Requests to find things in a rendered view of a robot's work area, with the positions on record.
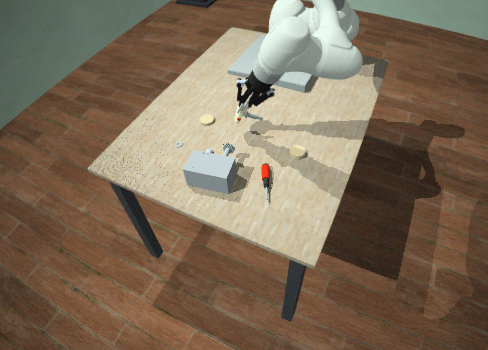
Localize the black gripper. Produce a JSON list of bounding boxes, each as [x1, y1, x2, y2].
[[237, 70, 275, 115]]

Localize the red and black screwdriver handle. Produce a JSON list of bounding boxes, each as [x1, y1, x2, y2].
[[262, 163, 270, 198]]

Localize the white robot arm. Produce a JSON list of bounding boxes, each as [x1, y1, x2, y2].
[[253, 0, 363, 84]]

